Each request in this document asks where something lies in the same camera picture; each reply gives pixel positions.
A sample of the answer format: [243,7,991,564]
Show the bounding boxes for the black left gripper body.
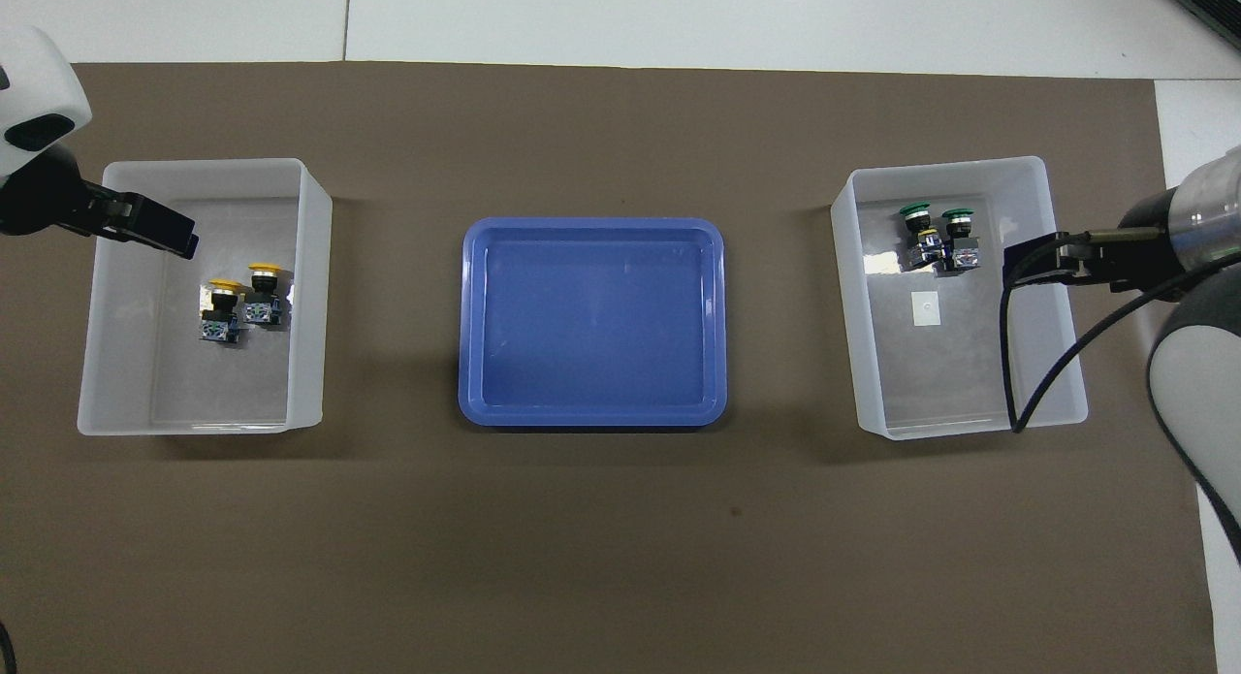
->
[0,145,98,239]

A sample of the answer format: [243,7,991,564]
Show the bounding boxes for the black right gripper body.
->
[1062,187,1179,295]

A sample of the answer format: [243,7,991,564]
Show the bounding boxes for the green push button switch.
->
[939,207,982,274]

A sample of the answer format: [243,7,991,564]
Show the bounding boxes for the green button switch yellow label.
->
[898,201,943,271]

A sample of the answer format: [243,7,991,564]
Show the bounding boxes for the yellow push button switch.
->
[199,278,245,345]
[242,263,285,327]

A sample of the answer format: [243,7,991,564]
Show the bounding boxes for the translucent white plastic box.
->
[830,155,1089,441]
[78,158,334,437]

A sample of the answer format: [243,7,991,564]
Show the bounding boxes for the grey ribbed device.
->
[1166,0,1241,49]

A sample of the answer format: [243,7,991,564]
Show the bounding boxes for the blue plastic tray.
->
[458,216,728,431]

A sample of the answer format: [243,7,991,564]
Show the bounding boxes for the brown paper mat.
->
[0,61,1218,674]

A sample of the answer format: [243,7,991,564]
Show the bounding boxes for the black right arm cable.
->
[999,226,1241,434]

